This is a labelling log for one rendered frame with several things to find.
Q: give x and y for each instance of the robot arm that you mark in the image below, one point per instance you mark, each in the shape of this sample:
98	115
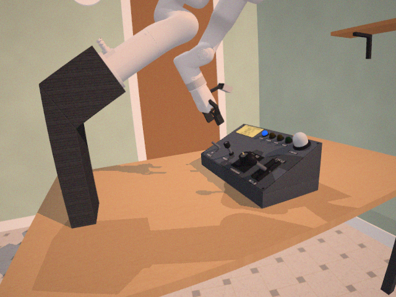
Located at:
180	26

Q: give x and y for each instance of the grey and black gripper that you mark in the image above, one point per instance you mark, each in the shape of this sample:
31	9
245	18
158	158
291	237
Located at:
204	101

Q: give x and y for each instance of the dark grey control console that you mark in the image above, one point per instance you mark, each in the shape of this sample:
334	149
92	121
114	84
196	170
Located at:
268	167

